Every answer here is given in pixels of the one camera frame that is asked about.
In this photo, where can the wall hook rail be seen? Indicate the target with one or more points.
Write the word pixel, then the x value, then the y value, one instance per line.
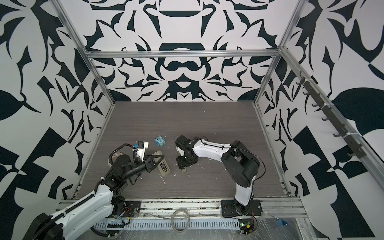
pixel 333 115

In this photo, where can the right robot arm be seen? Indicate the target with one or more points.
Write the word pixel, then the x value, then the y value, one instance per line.
pixel 241 164

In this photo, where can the blue tape piece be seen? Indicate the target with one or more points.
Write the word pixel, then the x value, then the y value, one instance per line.
pixel 281 223

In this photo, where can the white slotted cable duct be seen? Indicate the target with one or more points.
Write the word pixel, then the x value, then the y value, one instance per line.
pixel 161 224

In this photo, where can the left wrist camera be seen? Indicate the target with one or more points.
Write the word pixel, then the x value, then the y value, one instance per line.
pixel 139 150

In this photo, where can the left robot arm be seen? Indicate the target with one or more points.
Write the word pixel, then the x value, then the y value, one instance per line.
pixel 104 200

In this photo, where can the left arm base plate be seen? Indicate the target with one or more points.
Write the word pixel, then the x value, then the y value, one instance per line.
pixel 128 209

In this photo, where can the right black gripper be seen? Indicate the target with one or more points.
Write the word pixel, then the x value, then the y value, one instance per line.
pixel 181 164

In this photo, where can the beige tape roll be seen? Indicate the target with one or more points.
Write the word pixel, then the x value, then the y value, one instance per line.
pixel 114 157

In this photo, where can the white remote control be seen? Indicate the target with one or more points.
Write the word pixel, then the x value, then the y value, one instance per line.
pixel 163 165

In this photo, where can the blue owl toy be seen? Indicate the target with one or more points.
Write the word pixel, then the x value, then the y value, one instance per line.
pixel 160 141

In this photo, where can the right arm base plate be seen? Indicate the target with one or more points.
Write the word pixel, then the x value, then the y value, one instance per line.
pixel 231 208

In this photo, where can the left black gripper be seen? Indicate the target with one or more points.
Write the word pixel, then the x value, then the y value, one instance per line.
pixel 149 164

